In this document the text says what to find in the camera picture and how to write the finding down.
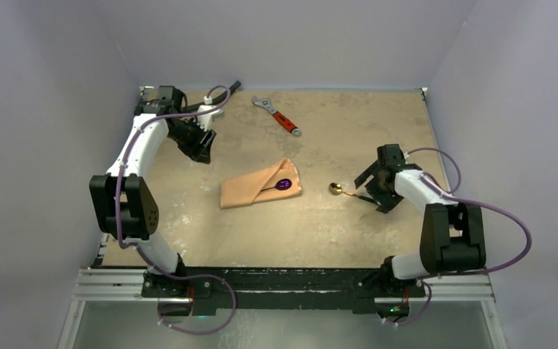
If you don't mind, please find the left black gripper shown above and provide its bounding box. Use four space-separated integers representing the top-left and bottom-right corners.
167 118 215 164

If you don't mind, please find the orange cloth napkin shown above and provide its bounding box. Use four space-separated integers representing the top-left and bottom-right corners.
219 158 302 209

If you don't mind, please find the purple spoon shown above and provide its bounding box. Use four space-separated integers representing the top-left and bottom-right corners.
260 178 293 193

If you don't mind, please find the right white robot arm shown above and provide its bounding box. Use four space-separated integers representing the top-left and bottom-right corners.
354 144 486 296

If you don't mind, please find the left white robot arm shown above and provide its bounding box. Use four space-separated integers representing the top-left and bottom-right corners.
89 86 233 297

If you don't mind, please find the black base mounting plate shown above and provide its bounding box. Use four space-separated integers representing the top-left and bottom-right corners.
141 266 426 316

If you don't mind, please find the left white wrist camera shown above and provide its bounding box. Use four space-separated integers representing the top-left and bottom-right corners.
195 96 225 131

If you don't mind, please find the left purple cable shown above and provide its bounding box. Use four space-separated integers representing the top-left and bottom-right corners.
114 85 238 337

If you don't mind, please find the purple cable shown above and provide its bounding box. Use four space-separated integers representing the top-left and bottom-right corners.
380 146 533 327
114 85 238 337

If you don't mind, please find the black foam hose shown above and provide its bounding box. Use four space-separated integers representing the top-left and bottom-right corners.
182 81 242 114

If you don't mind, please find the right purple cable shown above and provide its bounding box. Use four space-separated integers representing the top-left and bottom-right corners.
380 146 533 327

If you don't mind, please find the red handled adjustable wrench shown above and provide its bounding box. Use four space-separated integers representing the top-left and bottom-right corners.
251 96 302 137

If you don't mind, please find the aluminium frame rail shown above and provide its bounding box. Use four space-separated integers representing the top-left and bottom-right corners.
72 268 495 302

